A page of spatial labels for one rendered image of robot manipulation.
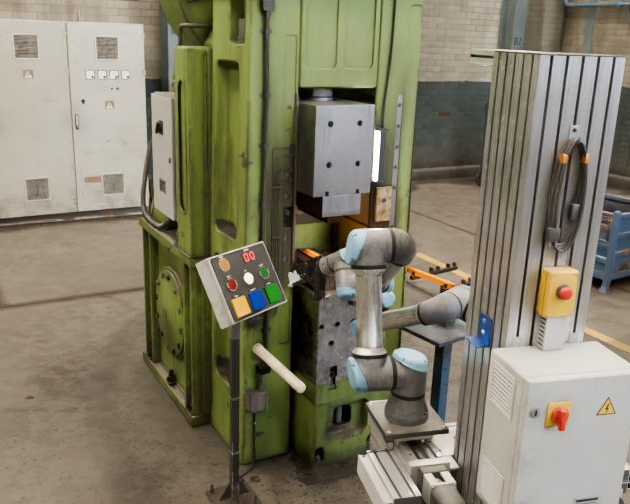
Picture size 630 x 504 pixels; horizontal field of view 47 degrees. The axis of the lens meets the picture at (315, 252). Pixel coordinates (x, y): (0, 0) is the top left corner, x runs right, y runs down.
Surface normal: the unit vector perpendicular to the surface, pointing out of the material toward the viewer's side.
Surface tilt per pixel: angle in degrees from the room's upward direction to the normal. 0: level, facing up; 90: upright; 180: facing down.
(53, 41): 90
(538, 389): 90
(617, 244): 90
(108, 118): 90
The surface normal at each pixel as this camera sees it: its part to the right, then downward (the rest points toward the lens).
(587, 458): 0.24, 0.29
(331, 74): 0.48, 0.27
